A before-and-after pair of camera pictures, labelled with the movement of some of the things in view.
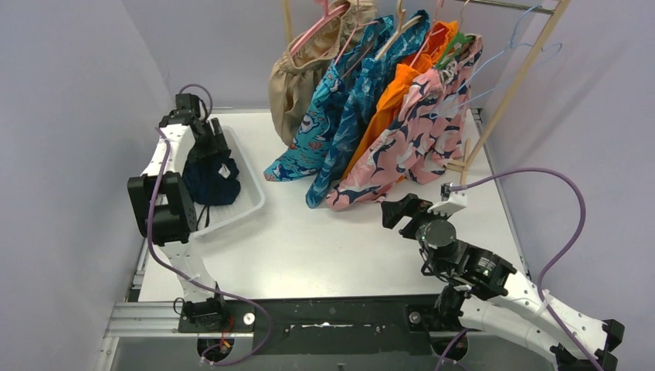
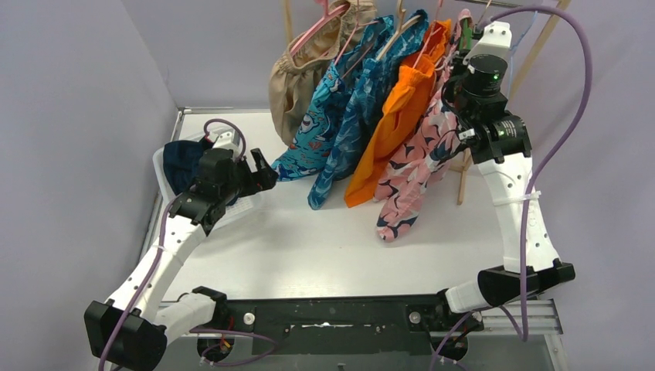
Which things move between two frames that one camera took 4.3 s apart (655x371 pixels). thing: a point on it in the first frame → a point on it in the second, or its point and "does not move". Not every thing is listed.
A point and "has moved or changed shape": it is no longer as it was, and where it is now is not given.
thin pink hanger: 342,50 does not move
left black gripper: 208,146 → 250,171
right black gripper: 409,205 → 459,66
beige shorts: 295,80 does not move
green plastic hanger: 459,40 → 466,40
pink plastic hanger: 325,16 does not move
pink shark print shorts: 426,143 has moved or changed shape
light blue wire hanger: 479,70 has moved or changed shape
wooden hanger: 399,27 does not move
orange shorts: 436,39 → 411,90
